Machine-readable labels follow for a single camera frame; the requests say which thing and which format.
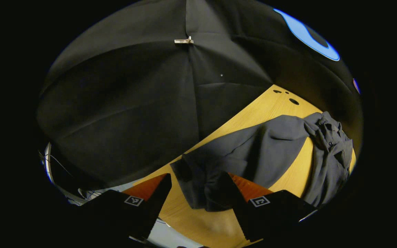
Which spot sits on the white clip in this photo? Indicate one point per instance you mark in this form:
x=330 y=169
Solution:
x=184 y=41

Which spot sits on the white curved object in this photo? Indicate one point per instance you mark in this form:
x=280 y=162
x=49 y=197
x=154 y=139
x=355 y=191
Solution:
x=48 y=165

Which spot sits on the grey long-sleeved shirt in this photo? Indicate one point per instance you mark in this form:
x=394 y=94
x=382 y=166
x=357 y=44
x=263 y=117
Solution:
x=271 y=144

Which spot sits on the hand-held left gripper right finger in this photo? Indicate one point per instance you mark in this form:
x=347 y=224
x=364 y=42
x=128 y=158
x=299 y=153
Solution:
x=243 y=220

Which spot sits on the black backdrop cloth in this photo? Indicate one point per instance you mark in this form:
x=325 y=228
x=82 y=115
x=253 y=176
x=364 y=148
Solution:
x=115 y=103

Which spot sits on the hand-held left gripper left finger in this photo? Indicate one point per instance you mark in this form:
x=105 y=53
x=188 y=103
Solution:
x=157 y=203

